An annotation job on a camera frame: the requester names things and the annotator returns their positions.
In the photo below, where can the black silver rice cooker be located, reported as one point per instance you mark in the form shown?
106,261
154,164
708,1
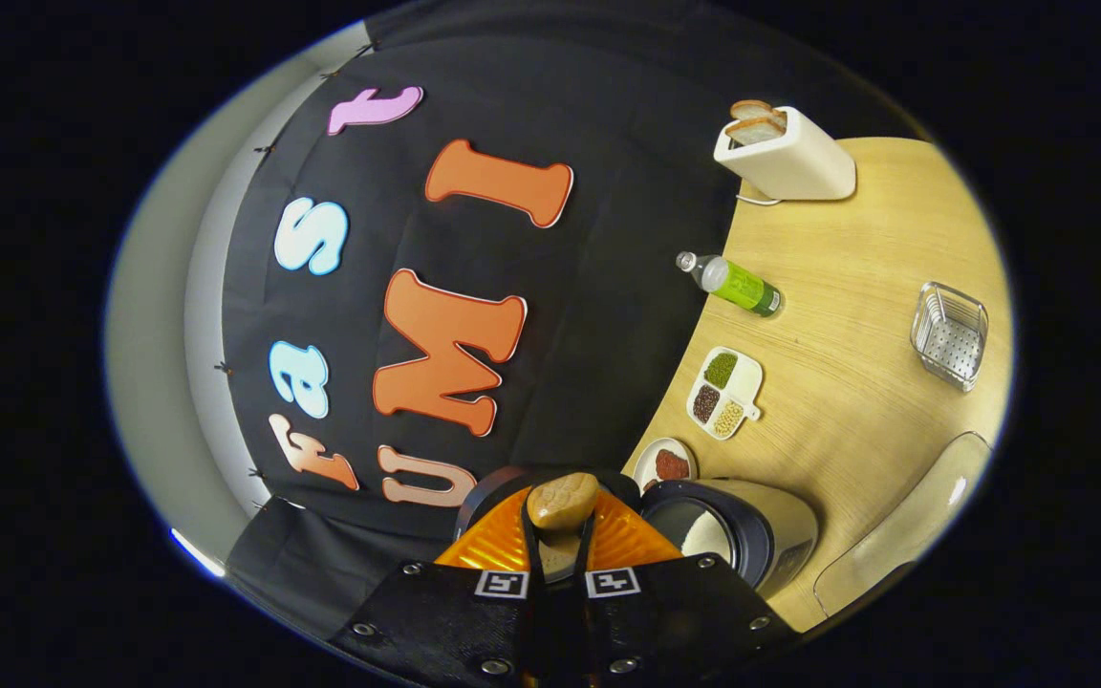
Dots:
780,535

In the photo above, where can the white divided grain dish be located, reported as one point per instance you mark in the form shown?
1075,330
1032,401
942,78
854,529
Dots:
724,392

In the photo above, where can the small round red bean dish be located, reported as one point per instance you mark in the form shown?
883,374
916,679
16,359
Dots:
670,465

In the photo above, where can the clear glass rice container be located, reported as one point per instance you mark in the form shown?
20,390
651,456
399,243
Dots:
904,535

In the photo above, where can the green label drink bottle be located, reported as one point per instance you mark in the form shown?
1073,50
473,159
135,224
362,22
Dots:
742,287

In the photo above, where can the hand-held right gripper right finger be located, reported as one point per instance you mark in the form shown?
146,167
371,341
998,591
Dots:
675,621

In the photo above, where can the white toaster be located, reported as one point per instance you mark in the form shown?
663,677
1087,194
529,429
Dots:
794,162

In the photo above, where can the wooden spoon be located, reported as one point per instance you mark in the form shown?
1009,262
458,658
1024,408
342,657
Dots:
562,502

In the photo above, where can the toasted bread slice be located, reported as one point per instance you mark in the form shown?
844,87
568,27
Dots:
756,131
751,109

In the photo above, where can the long ceiling light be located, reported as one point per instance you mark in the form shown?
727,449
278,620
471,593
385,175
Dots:
197,554

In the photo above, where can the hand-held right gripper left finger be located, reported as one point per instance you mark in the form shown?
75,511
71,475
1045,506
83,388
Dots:
445,621

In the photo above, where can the row of black cloth clips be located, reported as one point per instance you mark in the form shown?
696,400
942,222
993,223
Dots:
266,150

